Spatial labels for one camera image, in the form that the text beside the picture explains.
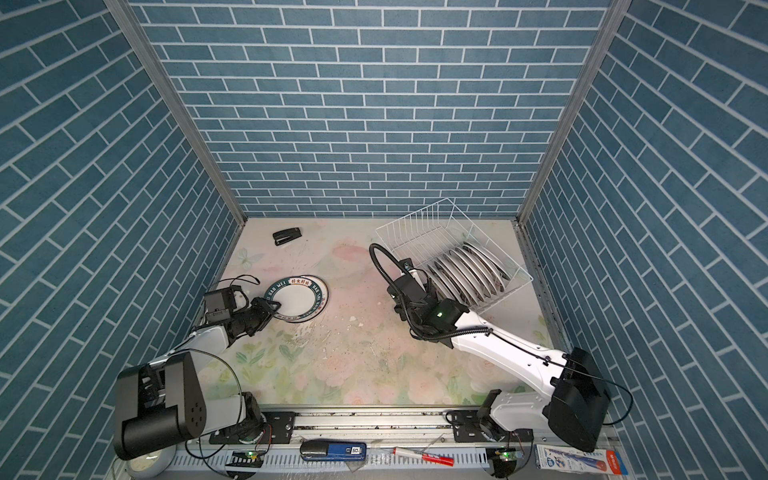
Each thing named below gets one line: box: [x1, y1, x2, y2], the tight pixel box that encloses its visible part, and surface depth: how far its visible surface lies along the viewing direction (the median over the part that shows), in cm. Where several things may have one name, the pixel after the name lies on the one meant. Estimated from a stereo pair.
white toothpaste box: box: [534, 444, 629, 475], surface depth 70 cm
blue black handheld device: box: [300, 440, 367, 461], surface depth 69 cm
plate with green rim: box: [265, 274, 329, 323], surface depth 98 cm
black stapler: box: [272, 227, 302, 246], surface depth 115 cm
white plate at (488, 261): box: [464, 241, 513, 282], surface depth 91 cm
